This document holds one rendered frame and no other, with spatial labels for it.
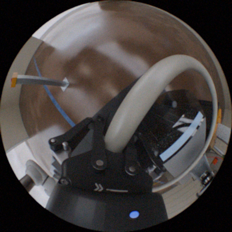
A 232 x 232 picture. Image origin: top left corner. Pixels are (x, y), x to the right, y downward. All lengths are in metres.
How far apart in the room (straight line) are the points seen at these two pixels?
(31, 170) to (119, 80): 1.40
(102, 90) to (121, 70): 0.42
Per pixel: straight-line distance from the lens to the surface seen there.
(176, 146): 0.39
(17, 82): 1.09
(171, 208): 6.04
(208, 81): 0.28
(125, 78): 1.12
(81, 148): 0.81
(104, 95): 1.11
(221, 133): 1.44
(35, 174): 0.70
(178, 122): 0.41
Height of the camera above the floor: 1.08
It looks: 77 degrees down
